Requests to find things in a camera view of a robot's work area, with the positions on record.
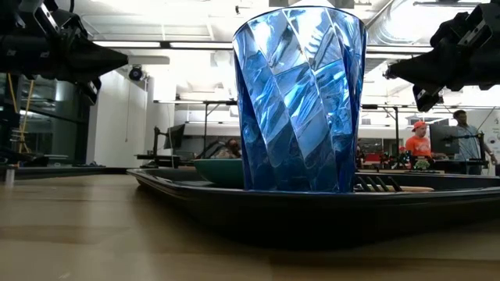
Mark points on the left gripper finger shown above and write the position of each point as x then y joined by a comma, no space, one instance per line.
95,52
97,68

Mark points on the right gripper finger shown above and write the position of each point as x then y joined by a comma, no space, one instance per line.
414,62
410,77

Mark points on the iridescent blue fork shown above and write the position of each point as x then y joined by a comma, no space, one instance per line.
395,184

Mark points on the blue faceted plastic cup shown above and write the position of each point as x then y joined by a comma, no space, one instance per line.
297,97

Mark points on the teal plate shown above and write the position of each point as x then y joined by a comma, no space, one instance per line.
218,171

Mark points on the black rectangular tray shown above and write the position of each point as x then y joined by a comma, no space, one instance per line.
312,210

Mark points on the fluorescent light strip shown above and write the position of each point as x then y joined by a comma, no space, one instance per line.
127,44
201,45
398,49

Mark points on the person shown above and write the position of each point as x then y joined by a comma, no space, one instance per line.
233,148
418,146
466,144

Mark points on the black computer monitor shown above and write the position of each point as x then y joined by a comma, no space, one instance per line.
443,138
176,136

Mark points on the black surveillance camera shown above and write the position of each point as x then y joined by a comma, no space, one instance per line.
135,73

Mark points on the silver ventilation duct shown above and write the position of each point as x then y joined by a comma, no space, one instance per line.
398,23

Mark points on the black metal station frame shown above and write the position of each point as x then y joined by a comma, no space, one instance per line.
206,117
396,129

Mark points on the black metal rig frame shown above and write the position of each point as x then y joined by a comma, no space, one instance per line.
58,170

